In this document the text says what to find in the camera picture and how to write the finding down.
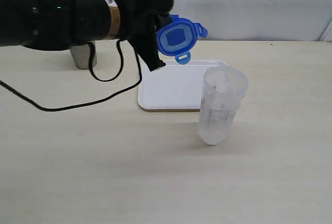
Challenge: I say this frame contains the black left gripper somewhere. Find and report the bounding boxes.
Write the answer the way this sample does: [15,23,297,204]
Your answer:
[115,0,174,71]

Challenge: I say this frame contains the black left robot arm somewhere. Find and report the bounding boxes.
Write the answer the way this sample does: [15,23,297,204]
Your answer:
[1,0,174,71]

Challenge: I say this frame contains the stainless steel cup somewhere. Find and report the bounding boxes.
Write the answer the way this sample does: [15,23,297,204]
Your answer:
[70,45,90,70]

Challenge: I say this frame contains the white rectangular tray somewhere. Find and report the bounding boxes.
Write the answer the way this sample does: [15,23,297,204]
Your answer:
[137,60,226,111]

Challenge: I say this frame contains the clear plastic container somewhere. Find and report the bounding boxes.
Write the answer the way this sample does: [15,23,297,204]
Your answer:
[198,65,248,145]

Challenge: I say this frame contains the white backdrop curtain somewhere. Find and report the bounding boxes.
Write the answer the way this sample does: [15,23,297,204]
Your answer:
[172,0,331,42]

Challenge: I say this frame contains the blue plastic lid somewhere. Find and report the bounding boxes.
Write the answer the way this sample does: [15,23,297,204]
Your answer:
[157,15,209,65]

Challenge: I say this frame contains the black camera cable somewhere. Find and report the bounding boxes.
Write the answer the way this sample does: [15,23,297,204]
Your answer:
[0,38,143,112]

